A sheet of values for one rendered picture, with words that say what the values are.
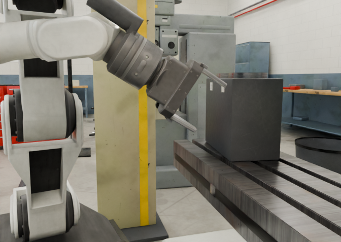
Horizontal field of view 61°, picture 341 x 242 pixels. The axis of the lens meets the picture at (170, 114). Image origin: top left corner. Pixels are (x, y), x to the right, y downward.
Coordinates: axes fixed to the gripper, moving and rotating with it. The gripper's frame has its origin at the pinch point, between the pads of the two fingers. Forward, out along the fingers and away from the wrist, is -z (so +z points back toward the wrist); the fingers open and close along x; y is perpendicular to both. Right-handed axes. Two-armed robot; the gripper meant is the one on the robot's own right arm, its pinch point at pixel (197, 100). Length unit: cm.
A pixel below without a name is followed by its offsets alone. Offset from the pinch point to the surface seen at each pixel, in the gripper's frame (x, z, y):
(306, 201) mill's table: -3.0, -17.6, -18.5
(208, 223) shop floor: -83, -107, 132
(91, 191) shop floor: -144, -31, 210
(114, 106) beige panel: -42, 1, 141
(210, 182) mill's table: -13.3, -12.4, -0.7
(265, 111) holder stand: 5.7, -16.1, 4.3
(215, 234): -17.1, -11.9, -13.4
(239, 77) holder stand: 9.0, -7.9, 8.4
